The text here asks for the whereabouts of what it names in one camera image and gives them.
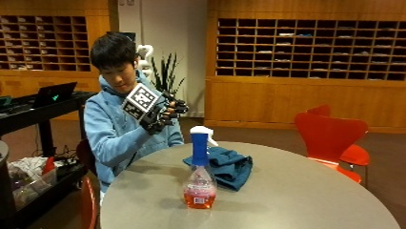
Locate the clear plastic bag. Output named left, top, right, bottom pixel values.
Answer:
left=7, top=156, right=59, bottom=209

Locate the red chair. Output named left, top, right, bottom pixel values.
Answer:
left=307, top=104, right=372, bottom=167
left=293, top=112, right=371, bottom=184
left=75, top=138, right=102, bottom=229

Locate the wooden pigeonhole shelf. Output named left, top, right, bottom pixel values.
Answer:
left=215, top=17, right=406, bottom=82
left=0, top=14, right=94, bottom=73

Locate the spray bottle with red liquid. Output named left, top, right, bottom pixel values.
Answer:
left=182, top=125, right=221, bottom=210

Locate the black laptop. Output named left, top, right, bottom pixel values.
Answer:
left=32, top=81, right=79, bottom=109

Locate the white marker cube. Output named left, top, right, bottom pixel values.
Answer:
left=122, top=82, right=164, bottom=121

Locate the green potted plant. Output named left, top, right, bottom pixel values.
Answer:
left=150, top=52, right=187, bottom=95

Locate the dark blue cloth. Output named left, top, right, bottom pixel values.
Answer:
left=182, top=146, right=255, bottom=192

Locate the the person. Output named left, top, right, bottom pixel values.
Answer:
left=83, top=31, right=186, bottom=194

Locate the white sculpture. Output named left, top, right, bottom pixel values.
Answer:
left=136, top=44, right=155, bottom=79

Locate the black cart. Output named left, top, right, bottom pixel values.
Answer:
left=0, top=91, right=99, bottom=229

